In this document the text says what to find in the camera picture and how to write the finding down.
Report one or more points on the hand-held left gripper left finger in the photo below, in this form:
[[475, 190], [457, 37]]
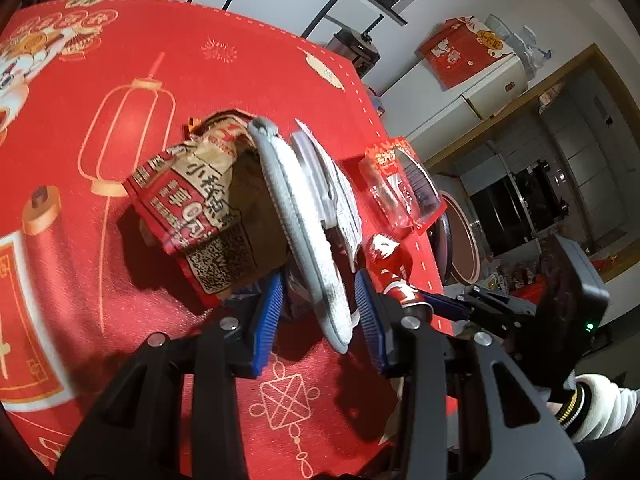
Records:
[[265, 320]]

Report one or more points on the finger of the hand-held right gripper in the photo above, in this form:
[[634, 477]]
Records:
[[442, 306]]

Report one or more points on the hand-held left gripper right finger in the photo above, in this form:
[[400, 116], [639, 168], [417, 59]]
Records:
[[370, 325]]

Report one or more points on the crushed red cola can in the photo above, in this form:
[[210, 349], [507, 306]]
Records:
[[390, 265]]

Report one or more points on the brown round trash bin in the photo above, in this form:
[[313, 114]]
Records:
[[457, 240]]

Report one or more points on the white fabric slipper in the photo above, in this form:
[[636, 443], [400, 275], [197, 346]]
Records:
[[305, 240]]

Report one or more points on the clear tray with red label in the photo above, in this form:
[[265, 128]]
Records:
[[400, 190]]

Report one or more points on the brown red printed snack bag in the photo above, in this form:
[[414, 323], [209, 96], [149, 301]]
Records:
[[200, 210]]

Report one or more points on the person's right forearm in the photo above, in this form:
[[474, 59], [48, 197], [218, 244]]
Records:
[[610, 400]]

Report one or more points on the red box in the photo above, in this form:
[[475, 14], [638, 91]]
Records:
[[610, 262]]

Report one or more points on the pile of assorted packages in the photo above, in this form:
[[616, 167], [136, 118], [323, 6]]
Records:
[[515, 275]]

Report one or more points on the black built-in oven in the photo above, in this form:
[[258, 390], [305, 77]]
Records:
[[520, 200]]

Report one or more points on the white printed foil lid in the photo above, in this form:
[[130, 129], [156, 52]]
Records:
[[336, 185]]

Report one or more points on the hanging paper charm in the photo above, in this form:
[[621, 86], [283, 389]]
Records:
[[548, 97]]

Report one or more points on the white fridge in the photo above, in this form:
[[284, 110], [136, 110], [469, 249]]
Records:
[[495, 90]]

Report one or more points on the red printed tablecloth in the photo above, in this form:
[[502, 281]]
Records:
[[200, 85]]

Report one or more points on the clear bags with blue print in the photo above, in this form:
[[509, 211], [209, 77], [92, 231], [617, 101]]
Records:
[[530, 45]]

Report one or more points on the red printed fridge cloth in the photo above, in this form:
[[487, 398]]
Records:
[[460, 55]]

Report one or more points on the silver rice cooker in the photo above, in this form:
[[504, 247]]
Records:
[[357, 50]]

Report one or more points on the clear glass bowl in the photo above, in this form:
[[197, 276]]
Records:
[[497, 27]]

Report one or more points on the white top metal rack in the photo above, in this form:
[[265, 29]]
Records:
[[325, 12]]

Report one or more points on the wooden door frame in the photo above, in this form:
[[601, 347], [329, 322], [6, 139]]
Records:
[[575, 67]]

